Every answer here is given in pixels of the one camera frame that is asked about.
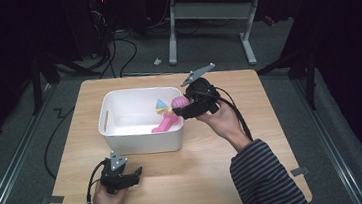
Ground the bundle of black cables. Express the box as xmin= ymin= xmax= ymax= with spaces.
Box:
xmin=89 ymin=5 xmax=141 ymax=81

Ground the wooden desk with grey legs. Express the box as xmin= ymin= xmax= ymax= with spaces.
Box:
xmin=162 ymin=0 xmax=310 ymax=74

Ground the pink ball rope toy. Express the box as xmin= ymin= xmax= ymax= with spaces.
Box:
xmin=153 ymin=93 xmax=192 ymax=118

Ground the black floor cable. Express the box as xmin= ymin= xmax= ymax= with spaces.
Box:
xmin=38 ymin=105 xmax=83 ymax=181

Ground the grey tape strip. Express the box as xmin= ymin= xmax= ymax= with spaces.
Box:
xmin=39 ymin=194 xmax=66 ymax=204
xmin=290 ymin=165 xmax=311 ymax=178

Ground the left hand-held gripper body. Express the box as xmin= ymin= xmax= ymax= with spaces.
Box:
xmin=96 ymin=148 xmax=136 ymax=196

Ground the small red object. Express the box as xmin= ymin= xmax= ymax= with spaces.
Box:
xmin=262 ymin=14 xmax=277 ymax=28

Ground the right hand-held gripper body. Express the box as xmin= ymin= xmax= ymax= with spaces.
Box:
xmin=179 ymin=61 xmax=223 ymax=118

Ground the white plastic bin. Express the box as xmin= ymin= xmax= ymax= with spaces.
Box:
xmin=95 ymin=83 xmax=189 ymax=160

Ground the metal floor rail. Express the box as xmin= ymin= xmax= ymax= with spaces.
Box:
xmin=291 ymin=72 xmax=362 ymax=204
xmin=0 ymin=83 xmax=66 ymax=204

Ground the black metal stand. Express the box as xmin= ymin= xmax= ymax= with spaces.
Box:
xmin=255 ymin=47 xmax=321 ymax=116
xmin=26 ymin=49 xmax=103 ymax=117

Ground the person's right hand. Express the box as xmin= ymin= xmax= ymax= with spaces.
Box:
xmin=193 ymin=97 xmax=254 ymax=156

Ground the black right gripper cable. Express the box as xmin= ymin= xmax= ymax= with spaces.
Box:
xmin=212 ymin=83 xmax=255 ymax=146

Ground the dark computer tower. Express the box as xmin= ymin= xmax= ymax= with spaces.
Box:
xmin=87 ymin=0 xmax=116 ymax=58

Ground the pink bone chew toy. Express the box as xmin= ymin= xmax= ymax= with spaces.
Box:
xmin=149 ymin=110 xmax=177 ymax=135

